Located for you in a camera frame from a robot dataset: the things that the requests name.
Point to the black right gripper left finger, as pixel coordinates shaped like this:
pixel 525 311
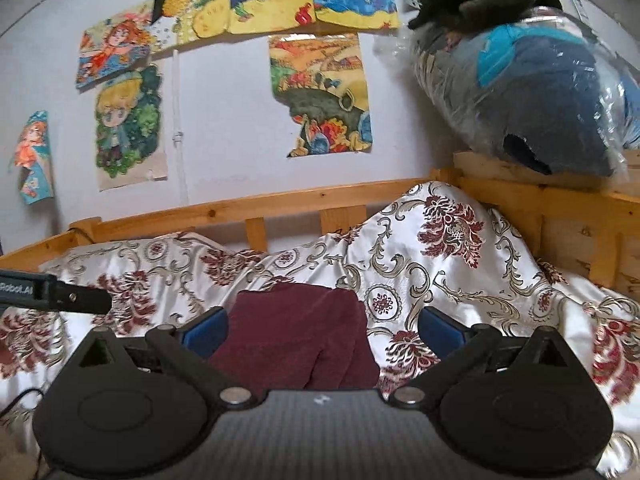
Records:
pixel 183 352

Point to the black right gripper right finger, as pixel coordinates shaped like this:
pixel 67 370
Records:
pixel 479 366

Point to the maroon knit sweater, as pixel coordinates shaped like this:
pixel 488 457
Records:
pixel 300 337

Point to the floral satin bedspread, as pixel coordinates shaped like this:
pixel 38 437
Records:
pixel 434 247

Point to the blond boy cartoon poster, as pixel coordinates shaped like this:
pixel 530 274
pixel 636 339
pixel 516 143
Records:
pixel 129 129

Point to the red-haired girl cartoon poster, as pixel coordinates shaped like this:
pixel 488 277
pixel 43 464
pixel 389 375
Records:
pixel 114 44

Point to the plastic bag of blue bedding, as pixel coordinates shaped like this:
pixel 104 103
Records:
pixel 545 92

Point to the pineapple cartoon poster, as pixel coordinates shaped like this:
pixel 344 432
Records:
pixel 175 23

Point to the orange-haired cartoon wall poster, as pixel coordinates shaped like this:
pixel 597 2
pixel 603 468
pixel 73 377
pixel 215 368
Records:
pixel 32 156

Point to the wooden bed frame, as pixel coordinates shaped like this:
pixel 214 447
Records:
pixel 586 225

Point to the white wall conduit pipe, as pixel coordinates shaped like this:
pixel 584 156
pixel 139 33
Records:
pixel 177 133

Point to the colourful landscape wall poster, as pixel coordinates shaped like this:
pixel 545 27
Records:
pixel 321 80

